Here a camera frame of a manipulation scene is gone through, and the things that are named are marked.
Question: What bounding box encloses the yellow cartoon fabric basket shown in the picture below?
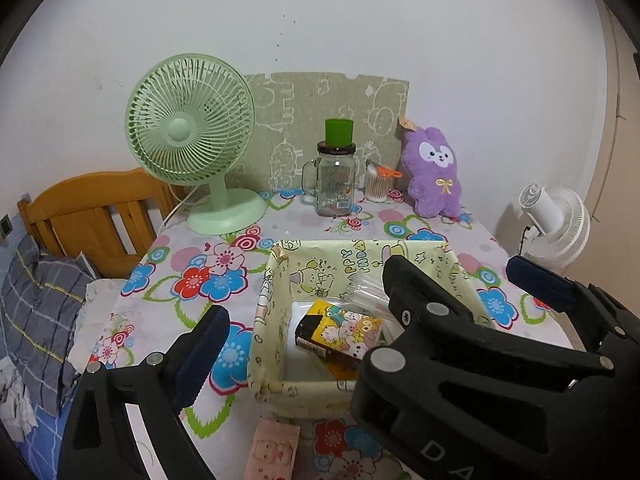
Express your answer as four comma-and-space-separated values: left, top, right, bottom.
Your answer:
247, 240, 494, 419

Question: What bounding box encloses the pink tissue pack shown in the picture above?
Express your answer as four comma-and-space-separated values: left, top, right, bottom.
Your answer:
244, 418, 300, 480

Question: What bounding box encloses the clear plastic packet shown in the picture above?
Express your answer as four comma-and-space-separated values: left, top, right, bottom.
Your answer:
345, 273, 393, 320

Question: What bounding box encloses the beige door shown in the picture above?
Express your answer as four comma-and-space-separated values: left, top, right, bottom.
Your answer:
562, 0, 639, 314

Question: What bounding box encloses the white crumpled cloth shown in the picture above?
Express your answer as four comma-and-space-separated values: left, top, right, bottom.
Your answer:
0, 356, 38, 443

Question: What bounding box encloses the cartoon printed black box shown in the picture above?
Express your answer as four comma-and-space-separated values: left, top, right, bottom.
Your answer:
294, 299, 382, 362

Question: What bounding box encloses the white pillow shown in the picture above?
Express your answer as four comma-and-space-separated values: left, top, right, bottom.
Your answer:
67, 278, 126, 374

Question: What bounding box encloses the white standing fan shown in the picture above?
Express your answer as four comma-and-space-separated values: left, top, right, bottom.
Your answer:
518, 183, 590, 271

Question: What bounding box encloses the cotton swab container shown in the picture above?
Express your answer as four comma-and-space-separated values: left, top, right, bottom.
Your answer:
363, 160, 402, 203

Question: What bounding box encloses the purple plush bunny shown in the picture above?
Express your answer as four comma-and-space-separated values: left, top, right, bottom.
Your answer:
399, 117, 462, 218

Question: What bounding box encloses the grey plaid pillow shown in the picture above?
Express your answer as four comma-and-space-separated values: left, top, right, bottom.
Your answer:
1, 235, 98, 417

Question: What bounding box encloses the glass mason jar mug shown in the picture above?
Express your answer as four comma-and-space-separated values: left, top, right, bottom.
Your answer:
300, 141, 357, 217

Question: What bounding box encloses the floral tablecloth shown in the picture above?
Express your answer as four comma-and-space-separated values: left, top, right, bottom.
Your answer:
87, 190, 568, 479

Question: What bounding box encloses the green plastic cup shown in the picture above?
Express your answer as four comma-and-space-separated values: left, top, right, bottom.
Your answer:
324, 118, 354, 148

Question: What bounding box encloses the wooden bed headboard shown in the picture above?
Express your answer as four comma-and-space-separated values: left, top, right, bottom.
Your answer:
17, 169, 183, 278

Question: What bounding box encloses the green cartoon puzzle board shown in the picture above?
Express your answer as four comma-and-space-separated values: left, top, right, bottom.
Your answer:
226, 72, 409, 192

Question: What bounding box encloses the green desk fan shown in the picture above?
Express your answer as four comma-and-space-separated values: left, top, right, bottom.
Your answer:
125, 53, 267, 235

